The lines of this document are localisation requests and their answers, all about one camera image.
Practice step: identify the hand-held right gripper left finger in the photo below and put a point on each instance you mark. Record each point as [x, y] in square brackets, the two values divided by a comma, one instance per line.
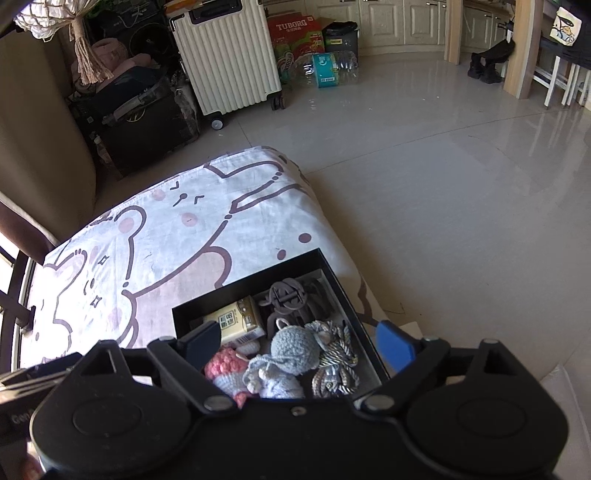
[203, 339]

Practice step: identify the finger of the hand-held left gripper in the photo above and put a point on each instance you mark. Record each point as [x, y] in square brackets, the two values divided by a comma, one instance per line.
[55, 367]

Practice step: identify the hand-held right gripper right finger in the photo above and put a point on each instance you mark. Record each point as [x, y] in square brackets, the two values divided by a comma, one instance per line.
[395, 344]

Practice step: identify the pink crochet toy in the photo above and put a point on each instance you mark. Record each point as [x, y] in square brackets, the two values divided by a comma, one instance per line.
[221, 364]

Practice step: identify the yellow tissue pack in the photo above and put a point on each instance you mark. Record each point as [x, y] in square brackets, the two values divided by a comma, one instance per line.
[238, 323]

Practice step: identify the pale blue crochet toy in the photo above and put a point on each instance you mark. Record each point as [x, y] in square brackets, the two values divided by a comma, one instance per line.
[272, 378]

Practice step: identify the grey-blue crochet mouse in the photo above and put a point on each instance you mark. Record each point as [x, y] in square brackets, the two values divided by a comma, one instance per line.
[293, 348]

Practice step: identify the black cardboard box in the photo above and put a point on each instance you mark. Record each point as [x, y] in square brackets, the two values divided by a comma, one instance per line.
[332, 277]

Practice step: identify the black wavy hair clip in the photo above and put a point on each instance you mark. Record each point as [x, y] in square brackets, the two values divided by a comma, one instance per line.
[286, 300]

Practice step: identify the black window railing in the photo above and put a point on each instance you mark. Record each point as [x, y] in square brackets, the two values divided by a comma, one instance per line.
[16, 304]

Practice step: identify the brown curtain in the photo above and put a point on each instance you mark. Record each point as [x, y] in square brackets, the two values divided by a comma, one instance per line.
[23, 226]

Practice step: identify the white cloth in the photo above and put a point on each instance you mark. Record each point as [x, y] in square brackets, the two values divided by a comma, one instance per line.
[572, 401]

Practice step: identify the black speaker with bags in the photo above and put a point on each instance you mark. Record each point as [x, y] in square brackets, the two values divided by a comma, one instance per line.
[138, 124]

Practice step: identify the beige curtain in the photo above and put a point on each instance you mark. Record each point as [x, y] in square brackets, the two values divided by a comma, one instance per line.
[41, 138]

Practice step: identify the white ribbed suitcase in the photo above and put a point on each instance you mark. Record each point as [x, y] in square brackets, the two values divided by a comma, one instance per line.
[226, 60]

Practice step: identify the shrink-wrapped water bottle pack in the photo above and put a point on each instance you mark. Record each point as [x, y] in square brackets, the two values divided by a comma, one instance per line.
[328, 69]

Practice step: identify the black shoes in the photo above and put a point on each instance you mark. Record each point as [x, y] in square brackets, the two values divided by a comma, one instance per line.
[489, 62]

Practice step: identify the pink clothing pile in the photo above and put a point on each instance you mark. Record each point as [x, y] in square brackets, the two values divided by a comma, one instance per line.
[111, 55]

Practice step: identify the black trash bin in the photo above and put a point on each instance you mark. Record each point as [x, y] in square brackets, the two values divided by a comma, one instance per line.
[341, 39]

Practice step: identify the white stool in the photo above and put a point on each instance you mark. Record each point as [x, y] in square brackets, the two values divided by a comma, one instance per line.
[558, 78]

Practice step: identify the macrame curtain tieback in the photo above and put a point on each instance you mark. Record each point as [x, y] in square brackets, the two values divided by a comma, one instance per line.
[83, 50]

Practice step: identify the red cardboard carton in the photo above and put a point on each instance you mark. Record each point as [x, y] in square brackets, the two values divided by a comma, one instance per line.
[295, 34]

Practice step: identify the cream kitchen cabinets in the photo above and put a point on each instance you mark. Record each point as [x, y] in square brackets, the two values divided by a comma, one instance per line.
[397, 21]

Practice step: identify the wooden table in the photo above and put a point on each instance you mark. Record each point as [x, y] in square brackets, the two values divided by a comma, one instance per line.
[521, 46]

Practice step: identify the printed tote bag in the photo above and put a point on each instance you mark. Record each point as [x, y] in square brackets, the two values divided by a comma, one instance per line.
[567, 25]

